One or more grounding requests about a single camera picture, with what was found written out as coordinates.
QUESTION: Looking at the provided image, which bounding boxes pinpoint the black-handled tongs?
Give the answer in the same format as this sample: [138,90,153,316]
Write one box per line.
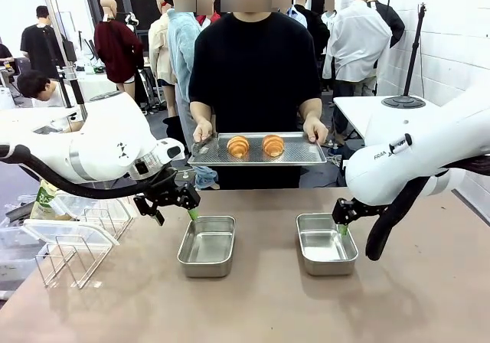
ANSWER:
[191,135,220,157]

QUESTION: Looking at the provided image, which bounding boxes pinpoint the mannequin in white shirt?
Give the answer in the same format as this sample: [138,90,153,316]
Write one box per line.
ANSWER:
[322,0,394,147]

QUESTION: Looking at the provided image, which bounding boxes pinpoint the metal wire lid rack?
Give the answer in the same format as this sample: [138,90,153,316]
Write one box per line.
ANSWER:
[34,197,136,290]

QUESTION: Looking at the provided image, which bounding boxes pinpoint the mannequin in light blue shirt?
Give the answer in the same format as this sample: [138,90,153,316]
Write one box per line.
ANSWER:
[272,0,308,28]

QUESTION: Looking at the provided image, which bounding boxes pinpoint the clear plastic storage bin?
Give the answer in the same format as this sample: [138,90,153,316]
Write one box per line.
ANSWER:
[0,226,51,285]

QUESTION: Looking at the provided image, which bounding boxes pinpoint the crumpled blue jeans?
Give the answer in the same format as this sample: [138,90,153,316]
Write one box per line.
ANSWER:
[194,165,220,191]

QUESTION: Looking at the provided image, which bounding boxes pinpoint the stainless steel rectangular container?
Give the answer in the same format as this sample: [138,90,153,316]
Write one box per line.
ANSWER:
[176,215,237,279]
[296,212,360,277]

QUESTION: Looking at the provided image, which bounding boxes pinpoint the clear plastic clip lid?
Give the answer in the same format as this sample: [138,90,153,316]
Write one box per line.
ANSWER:
[48,195,138,224]
[21,219,120,250]

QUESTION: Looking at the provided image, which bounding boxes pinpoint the perforated metal baking tray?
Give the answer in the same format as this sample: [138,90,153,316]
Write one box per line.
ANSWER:
[187,131,328,167]

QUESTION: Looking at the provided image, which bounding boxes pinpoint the mannequin in light blue fleece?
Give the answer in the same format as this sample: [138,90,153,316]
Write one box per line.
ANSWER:
[167,0,204,103]

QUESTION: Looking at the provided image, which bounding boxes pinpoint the seated person in white shirt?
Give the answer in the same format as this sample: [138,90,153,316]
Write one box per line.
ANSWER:
[17,70,83,133]

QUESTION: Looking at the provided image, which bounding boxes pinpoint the silver metal post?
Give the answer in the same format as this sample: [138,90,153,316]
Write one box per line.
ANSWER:
[38,0,88,118]

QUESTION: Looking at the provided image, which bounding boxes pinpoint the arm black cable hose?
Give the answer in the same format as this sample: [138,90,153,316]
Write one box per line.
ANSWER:
[364,154,490,263]
[0,143,179,201]

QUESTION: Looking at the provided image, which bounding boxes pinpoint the golden croissant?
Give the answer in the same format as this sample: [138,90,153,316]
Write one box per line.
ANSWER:
[226,135,250,158]
[261,134,286,158]

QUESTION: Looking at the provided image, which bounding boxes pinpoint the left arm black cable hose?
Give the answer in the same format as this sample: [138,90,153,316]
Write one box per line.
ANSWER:
[0,143,179,201]

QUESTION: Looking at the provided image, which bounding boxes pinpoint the person's right hand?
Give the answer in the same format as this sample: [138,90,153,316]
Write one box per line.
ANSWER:
[192,120,214,144]

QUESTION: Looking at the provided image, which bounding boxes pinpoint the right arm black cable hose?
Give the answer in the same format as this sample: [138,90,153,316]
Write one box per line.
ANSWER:
[364,154,490,263]

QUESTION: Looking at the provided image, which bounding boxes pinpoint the standing person in black T-shirt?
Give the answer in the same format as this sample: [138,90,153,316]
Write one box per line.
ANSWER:
[19,5,66,80]

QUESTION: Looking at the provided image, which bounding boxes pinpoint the mannequin in beige jacket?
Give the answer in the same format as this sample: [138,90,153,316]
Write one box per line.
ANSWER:
[148,0,178,118]

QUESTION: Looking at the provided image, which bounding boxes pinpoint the person's left hand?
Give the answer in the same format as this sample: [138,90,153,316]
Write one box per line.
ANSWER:
[302,116,329,145]

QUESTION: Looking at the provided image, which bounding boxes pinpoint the mannequin in black white jacket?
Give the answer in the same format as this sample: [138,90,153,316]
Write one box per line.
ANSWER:
[367,0,406,91]

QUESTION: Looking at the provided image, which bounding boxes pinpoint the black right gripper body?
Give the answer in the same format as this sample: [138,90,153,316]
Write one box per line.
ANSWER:
[332,198,380,226]

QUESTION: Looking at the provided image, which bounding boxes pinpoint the floor cable bundle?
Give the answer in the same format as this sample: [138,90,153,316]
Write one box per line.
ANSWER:
[325,143,348,168]

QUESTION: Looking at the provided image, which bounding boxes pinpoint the green and white snack bag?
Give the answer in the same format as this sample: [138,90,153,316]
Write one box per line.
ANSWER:
[29,179,64,221]

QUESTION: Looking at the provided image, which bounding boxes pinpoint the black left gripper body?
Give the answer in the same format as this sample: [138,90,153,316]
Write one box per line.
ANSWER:
[142,168,192,207]

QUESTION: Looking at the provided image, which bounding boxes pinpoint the person's left forearm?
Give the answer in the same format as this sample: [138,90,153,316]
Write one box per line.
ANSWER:
[298,97,322,121]

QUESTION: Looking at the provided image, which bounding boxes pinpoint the black stand pole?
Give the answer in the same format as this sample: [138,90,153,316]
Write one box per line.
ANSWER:
[403,2,427,99]

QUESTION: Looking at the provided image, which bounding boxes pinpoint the person's right forearm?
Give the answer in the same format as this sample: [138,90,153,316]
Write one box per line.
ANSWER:
[190,100,216,126]

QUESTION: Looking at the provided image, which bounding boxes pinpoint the mannequin in red jacket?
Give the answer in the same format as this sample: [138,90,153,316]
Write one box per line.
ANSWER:
[195,0,221,28]

